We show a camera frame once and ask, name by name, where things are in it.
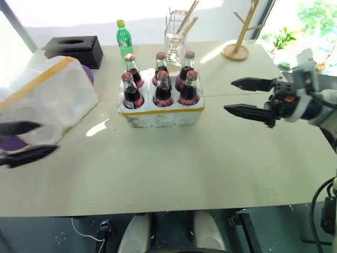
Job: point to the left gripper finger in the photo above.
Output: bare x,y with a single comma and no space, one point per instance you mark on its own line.
15,128
29,155

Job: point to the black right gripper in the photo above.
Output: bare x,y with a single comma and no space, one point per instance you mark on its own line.
283,96

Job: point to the white taped foam box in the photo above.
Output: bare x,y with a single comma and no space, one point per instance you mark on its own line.
52,100

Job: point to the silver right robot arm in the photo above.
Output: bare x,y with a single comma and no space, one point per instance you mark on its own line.
313,108

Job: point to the glass cola bottle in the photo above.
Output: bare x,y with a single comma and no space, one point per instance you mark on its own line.
131,96
162,93
189,93
133,72
160,63
188,63

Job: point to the white foam crate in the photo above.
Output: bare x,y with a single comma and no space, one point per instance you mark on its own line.
163,117

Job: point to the black tissue box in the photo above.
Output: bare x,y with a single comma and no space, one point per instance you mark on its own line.
76,51

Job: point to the wooden mug tree stand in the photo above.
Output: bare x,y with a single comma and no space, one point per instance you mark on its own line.
237,50

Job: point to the green potted plant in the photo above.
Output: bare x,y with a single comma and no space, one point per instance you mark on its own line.
284,38

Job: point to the purple round plate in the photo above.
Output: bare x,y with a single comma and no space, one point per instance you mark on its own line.
88,75

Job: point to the wooden chopstick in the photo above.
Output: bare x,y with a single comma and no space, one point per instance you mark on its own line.
191,25
190,17

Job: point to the white rounded robot leg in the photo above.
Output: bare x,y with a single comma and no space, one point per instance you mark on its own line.
135,232
209,232

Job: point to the green plastic soda bottle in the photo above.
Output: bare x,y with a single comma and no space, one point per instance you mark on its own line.
124,39

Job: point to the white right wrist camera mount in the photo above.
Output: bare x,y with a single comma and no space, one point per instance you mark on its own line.
304,68

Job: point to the black table leg frame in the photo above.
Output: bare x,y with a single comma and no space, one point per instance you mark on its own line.
248,232
104,233

